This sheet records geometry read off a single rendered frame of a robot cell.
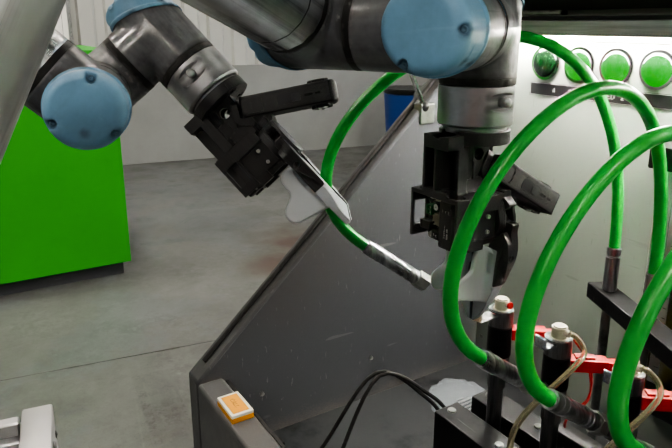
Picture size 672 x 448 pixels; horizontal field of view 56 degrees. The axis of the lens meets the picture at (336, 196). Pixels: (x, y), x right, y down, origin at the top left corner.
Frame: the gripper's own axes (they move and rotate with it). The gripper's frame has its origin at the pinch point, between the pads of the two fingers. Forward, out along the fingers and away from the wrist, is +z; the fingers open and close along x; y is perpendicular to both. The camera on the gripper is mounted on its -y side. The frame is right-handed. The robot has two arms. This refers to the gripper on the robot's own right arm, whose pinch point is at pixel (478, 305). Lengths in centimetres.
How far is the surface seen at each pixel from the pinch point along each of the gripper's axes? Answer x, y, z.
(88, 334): -251, 1, 114
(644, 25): -2.8, -28.7, -29.9
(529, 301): 16.2, 11.3, -9.5
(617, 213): 0.4, -23.1, -7.1
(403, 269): -10.1, 2.5, -1.4
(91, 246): -317, -16, 92
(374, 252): -11.5, 5.9, -3.8
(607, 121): -0.8, -20.5, -18.8
